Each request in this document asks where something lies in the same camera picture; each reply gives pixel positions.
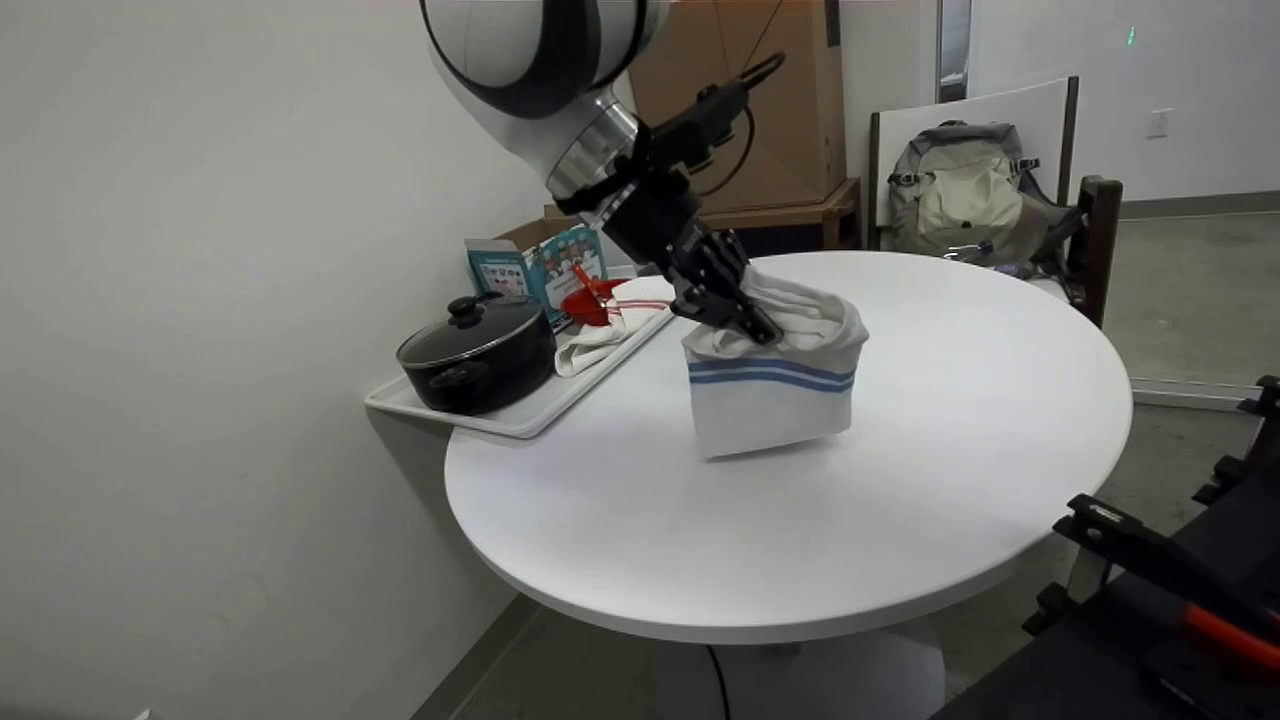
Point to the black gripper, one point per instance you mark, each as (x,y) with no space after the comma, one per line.
(683,245)

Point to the white towel with blue stripes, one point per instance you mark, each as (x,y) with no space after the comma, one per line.
(773,402)

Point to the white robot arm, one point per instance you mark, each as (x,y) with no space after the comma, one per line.
(533,53)

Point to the white towel with red stripes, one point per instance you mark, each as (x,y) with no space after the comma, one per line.
(602,351)

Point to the red plastic utensil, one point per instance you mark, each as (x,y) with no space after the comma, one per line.
(585,302)

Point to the large brown cardboard box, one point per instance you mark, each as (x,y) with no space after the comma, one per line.
(787,132)

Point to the white rectangular tray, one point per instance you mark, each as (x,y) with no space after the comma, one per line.
(533,413)

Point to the blue printed carton box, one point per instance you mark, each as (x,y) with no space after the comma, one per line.
(514,272)

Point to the black pot with lid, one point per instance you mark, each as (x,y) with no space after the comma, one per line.
(475,360)

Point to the beige backpack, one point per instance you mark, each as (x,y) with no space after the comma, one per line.
(975,186)

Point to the white board panel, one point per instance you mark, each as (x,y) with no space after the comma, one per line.
(1014,107)

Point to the dark wooden chair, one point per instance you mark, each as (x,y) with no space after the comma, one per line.
(1096,245)

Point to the black perforated breadboard table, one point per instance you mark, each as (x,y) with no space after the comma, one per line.
(1094,667)

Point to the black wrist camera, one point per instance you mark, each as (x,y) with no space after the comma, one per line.
(706,117)

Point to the white wall outlet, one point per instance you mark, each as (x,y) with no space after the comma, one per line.
(1161,125)

